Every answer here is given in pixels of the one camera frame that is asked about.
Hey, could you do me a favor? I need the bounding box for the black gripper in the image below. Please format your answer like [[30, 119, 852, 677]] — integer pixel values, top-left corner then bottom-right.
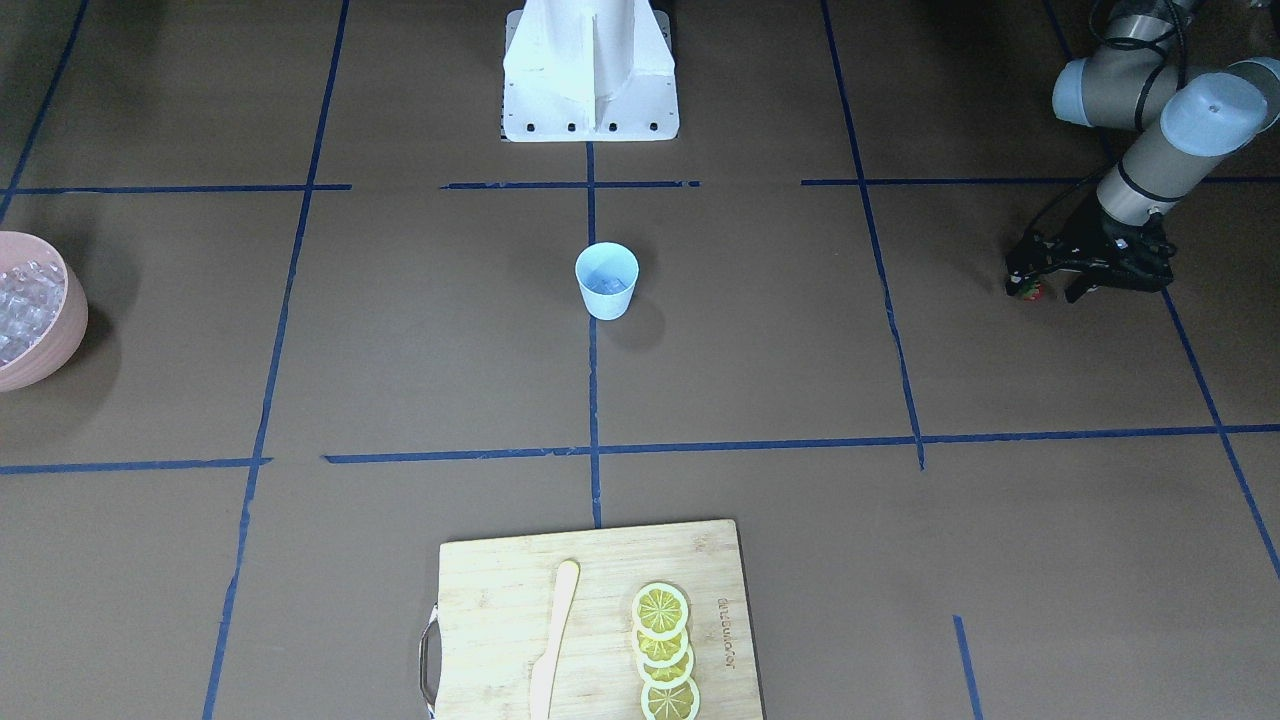
[[1005, 199, 1172, 304]]

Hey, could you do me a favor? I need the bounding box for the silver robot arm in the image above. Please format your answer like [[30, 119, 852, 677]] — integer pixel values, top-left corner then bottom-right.
[[1005, 1, 1277, 302]]

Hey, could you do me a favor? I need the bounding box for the light blue plastic cup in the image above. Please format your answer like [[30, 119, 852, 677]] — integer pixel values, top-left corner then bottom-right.
[[573, 242, 639, 322]]

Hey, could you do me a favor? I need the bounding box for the clear ice cubes pile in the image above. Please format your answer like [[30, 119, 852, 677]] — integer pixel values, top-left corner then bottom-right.
[[1, 260, 67, 366]]

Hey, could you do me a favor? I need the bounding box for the lemon slice top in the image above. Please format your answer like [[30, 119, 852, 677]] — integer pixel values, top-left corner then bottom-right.
[[631, 582, 690, 641]]

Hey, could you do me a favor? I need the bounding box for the lemon slice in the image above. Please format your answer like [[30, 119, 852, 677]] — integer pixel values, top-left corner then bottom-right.
[[636, 648, 696, 689], [631, 630, 690, 667], [631, 582, 690, 641], [640, 679, 701, 720]]

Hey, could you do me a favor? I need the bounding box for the lemon slice bottom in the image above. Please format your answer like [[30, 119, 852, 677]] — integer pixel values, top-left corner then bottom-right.
[[640, 679, 701, 720]]

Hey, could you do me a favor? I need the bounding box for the bamboo cutting board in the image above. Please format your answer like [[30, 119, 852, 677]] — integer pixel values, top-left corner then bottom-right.
[[419, 519, 765, 719]]

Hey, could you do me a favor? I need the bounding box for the yellow plastic knife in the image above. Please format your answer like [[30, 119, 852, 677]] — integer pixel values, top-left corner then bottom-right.
[[529, 559, 580, 719]]

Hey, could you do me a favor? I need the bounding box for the pink bowl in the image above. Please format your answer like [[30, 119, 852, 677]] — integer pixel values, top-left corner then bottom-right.
[[1, 231, 88, 393]]

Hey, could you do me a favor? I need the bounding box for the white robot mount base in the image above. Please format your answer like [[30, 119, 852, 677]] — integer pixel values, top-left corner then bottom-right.
[[500, 1, 680, 143]]

